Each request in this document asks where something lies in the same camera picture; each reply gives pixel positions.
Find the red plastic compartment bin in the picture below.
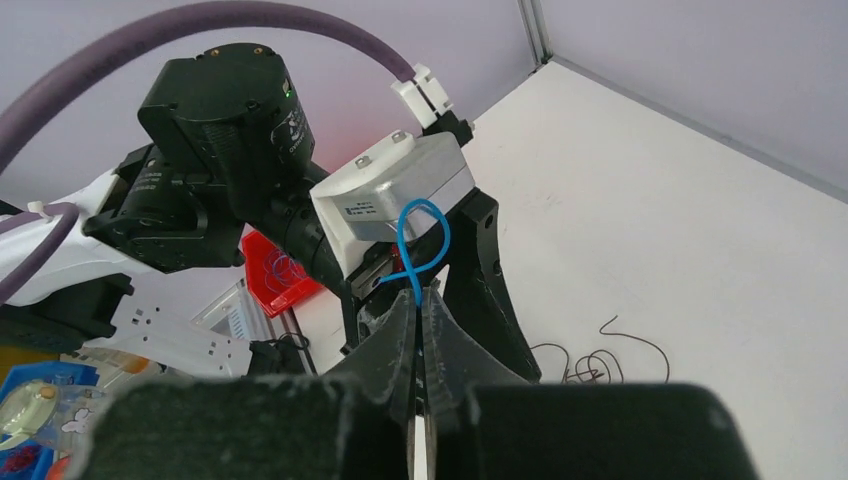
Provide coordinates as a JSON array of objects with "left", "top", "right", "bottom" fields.
[{"left": 241, "top": 231, "right": 323, "bottom": 317}]

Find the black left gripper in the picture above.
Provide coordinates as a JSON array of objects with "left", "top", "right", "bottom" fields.
[{"left": 337, "top": 188, "right": 541, "bottom": 383}]

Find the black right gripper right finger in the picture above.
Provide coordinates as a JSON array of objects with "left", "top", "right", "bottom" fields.
[{"left": 421, "top": 289, "right": 757, "bottom": 479}]

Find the clutter of plastic bags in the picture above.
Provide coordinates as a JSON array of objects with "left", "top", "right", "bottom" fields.
[{"left": 1, "top": 346, "right": 161, "bottom": 479}]

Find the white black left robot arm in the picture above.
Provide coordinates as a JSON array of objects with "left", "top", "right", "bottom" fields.
[{"left": 1, "top": 43, "right": 541, "bottom": 382}]

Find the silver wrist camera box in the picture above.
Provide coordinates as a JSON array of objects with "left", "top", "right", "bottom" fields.
[{"left": 310, "top": 130, "right": 475, "bottom": 278}]

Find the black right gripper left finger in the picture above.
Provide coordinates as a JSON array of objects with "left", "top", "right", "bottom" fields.
[{"left": 66, "top": 291, "right": 415, "bottom": 479}]

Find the brown wire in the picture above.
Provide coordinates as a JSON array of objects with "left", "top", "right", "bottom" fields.
[{"left": 529, "top": 315, "right": 672, "bottom": 386}]

